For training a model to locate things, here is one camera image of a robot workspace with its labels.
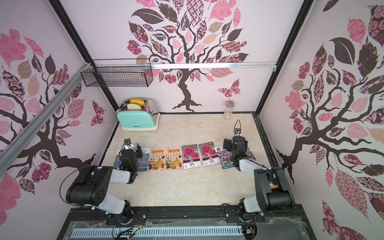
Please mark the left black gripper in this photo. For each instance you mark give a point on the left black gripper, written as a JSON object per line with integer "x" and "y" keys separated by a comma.
{"x": 138, "y": 151}

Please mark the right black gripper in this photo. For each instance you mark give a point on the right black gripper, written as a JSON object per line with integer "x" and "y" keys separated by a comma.
{"x": 233, "y": 147}

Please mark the lavender packet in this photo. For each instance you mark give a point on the lavender packet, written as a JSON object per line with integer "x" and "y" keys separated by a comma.
{"x": 117, "y": 163}
{"x": 143, "y": 162}

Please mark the purple flower packet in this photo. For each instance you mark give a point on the purple flower packet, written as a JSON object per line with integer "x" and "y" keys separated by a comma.
{"x": 250, "y": 155}
{"x": 225, "y": 158}

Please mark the sunflower shop packet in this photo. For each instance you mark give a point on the sunflower shop packet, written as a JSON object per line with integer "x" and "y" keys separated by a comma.
{"x": 174, "y": 159}
{"x": 157, "y": 159}

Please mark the pink flower packet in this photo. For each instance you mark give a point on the pink flower packet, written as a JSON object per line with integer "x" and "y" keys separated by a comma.
{"x": 209, "y": 154}
{"x": 190, "y": 157}

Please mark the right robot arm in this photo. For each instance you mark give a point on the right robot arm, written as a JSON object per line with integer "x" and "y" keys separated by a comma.
{"x": 272, "y": 193}

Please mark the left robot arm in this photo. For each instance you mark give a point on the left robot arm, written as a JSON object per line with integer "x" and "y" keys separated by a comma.
{"x": 90, "y": 188}

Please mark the clear glass jar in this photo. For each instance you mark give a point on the clear glass jar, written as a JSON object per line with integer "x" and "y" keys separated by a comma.
{"x": 228, "y": 110}

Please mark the mint green toaster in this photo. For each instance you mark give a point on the mint green toaster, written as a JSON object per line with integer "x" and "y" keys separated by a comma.
{"x": 145, "y": 120}

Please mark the pale toast slice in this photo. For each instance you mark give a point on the pale toast slice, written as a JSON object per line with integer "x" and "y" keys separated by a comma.
{"x": 134, "y": 107}

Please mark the yellow toast slice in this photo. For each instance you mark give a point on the yellow toast slice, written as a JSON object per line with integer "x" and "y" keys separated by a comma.
{"x": 137, "y": 101}

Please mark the white vented strip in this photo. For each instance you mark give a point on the white vented strip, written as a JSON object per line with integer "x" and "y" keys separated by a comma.
{"x": 153, "y": 232}

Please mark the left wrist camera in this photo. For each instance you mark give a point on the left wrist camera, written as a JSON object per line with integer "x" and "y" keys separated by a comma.
{"x": 128, "y": 144}

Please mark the aluminium rail back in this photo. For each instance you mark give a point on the aluminium rail back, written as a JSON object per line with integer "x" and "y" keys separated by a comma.
{"x": 198, "y": 65}

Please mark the aluminium rail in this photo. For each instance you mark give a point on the aluminium rail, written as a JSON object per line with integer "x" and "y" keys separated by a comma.
{"x": 13, "y": 150}
{"x": 198, "y": 65}

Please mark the black wire basket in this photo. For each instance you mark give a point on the black wire basket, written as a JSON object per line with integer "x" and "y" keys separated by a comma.
{"x": 135, "y": 73}

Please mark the black base frame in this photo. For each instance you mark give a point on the black base frame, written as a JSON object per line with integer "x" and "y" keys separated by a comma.
{"x": 267, "y": 226}

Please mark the aluminium rail left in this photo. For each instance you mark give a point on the aluminium rail left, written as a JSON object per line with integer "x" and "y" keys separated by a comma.
{"x": 13, "y": 150}

